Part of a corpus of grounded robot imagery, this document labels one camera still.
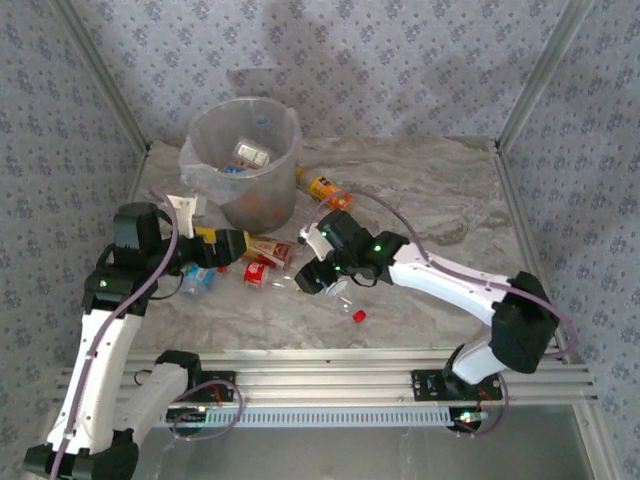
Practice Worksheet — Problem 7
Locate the aluminium right corner post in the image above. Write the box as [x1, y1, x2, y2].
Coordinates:
[494, 0, 599, 151]

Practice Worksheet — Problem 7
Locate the grey metal panel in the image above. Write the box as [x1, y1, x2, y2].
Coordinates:
[129, 405, 599, 480]

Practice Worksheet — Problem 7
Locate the brown tea bottle red label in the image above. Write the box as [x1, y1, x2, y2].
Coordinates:
[243, 234, 295, 269]

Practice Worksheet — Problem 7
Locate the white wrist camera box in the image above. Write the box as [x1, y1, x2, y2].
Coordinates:
[298, 224, 334, 264]
[164, 193, 209, 236]

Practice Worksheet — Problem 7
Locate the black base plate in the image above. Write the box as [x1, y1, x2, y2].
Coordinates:
[408, 367, 504, 404]
[189, 370, 237, 404]

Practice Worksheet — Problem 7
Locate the right circuit board with LED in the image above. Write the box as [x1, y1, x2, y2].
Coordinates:
[448, 407, 490, 432]

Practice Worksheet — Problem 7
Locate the grey slotted cable duct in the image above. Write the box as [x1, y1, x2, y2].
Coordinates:
[149, 405, 490, 430]

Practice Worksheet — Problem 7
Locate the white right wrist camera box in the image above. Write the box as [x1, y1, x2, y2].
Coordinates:
[298, 224, 334, 264]

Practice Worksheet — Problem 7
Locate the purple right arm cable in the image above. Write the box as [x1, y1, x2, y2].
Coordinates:
[305, 188, 581, 440]

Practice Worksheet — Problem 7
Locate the clear bottle light blue label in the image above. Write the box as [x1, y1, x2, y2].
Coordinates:
[180, 263, 217, 300]

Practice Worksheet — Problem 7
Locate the aluminium corner post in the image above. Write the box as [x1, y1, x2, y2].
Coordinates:
[52, 0, 153, 154]
[494, 0, 599, 151]

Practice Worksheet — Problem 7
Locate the grey mesh bin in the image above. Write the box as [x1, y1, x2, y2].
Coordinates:
[188, 97, 301, 235]

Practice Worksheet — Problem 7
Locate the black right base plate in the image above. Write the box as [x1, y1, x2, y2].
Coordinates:
[408, 367, 504, 404]

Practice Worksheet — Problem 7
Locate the left circuit board with LED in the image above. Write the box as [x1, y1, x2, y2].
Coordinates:
[166, 406, 210, 427]

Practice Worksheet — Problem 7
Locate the red label cola bottle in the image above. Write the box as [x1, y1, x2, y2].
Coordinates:
[218, 262, 301, 292]

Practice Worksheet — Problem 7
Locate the aluminium left side rail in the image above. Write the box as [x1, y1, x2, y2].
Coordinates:
[79, 147, 154, 364]

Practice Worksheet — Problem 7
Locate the orange juice bottle yellow label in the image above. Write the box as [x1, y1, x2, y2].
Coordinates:
[295, 166, 355, 212]

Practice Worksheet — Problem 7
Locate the clear plastic bin liner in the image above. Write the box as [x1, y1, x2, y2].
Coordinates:
[178, 97, 304, 206]

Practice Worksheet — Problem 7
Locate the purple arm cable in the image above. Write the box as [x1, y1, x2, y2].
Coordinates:
[305, 188, 581, 440]
[49, 188, 245, 480]

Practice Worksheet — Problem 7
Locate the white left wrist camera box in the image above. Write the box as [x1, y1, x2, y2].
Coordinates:
[164, 193, 209, 236]

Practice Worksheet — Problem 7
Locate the aluminium right side rail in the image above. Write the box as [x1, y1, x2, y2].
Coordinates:
[492, 142, 586, 364]

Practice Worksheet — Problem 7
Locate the clear bottle red teal label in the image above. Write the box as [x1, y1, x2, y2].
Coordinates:
[322, 279, 354, 314]

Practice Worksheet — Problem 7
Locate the aluminium rail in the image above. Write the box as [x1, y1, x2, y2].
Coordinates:
[53, 348, 600, 407]
[492, 142, 586, 364]
[79, 147, 154, 364]

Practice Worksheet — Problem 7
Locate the aluminium front rail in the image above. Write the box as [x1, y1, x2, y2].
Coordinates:
[53, 348, 600, 407]

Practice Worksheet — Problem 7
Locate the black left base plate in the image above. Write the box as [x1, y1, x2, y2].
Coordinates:
[189, 370, 237, 404]

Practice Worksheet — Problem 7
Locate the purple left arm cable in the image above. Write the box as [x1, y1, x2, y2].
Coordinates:
[49, 188, 245, 480]

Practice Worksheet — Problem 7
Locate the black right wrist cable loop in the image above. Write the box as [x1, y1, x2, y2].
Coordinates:
[348, 264, 382, 290]

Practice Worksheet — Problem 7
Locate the aluminium left corner post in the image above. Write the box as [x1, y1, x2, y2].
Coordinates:
[52, 0, 153, 154]

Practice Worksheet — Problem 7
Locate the circuit board with led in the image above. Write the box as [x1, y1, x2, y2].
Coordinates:
[166, 406, 210, 427]
[448, 407, 490, 432]

